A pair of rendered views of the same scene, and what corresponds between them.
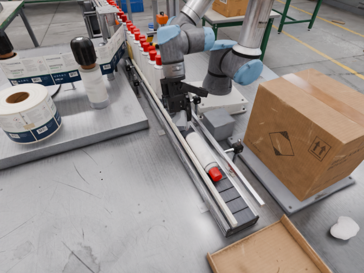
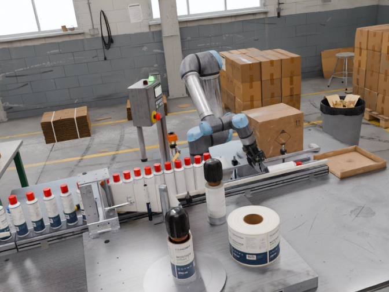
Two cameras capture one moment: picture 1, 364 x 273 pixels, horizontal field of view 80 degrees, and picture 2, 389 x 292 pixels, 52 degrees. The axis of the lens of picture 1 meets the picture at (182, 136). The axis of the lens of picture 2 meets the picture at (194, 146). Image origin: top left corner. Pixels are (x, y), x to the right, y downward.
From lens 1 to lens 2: 2.08 m
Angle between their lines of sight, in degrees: 69
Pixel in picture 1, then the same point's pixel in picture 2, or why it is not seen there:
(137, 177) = (296, 201)
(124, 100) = not seen: hidden behind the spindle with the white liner
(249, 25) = (219, 106)
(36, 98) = (254, 208)
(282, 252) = (330, 161)
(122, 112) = (232, 205)
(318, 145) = (297, 121)
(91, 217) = (332, 214)
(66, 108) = (223, 238)
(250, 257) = (336, 168)
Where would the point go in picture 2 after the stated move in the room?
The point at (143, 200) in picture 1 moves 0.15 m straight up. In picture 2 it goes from (313, 197) to (314, 171)
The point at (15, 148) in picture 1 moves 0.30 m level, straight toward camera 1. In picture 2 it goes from (286, 252) to (327, 219)
